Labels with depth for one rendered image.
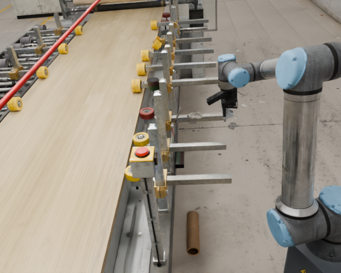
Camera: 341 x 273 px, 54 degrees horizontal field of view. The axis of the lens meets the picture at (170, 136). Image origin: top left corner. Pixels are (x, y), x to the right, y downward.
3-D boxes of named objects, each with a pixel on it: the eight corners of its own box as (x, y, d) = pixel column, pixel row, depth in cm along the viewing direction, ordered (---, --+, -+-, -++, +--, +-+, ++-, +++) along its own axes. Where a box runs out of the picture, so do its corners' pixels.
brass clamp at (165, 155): (171, 145, 174) (170, 137, 171) (170, 162, 163) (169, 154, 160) (159, 146, 174) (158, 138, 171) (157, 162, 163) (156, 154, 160)
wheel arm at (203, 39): (211, 40, 264) (211, 36, 263) (211, 41, 262) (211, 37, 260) (165, 43, 267) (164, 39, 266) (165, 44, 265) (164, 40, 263)
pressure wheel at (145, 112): (156, 123, 195) (154, 105, 188) (155, 131, 188) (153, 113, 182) (143, 124, 196) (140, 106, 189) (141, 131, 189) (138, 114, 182)
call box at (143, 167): (157, 164, 108) (154, 145, 104) (155, 180, 103) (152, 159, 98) (136, 166, 109) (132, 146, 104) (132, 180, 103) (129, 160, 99)
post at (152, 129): (168, 210, 155) (157, 122, 128) (168, 216, 152) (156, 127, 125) (161, 210, 155) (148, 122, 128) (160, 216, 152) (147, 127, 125)
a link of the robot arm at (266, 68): (372, 34, 100) (268, 57, 166) (334, 40, 98) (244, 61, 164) (375, 73, 101) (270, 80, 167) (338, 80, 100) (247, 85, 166)
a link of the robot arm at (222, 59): (221, 60, 161) (214, 53, 169) (222, 84, 168) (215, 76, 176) (240, 57, 162) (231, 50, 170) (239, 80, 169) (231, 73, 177)
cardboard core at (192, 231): (198, 210, 232) (199, 247, 208) (198, 218, 237) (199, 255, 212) (186, 210, 233) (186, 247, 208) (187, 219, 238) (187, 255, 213)
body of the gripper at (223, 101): (237, 109, 179) (237, 89, 172) (221, 110, 179) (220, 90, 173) (235, 102, 185) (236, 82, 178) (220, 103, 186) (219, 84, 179)
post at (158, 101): (170, 173, 175) (161, 89, 148) (170, 177, 172) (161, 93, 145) (163, 173, 175) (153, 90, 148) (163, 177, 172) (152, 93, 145)
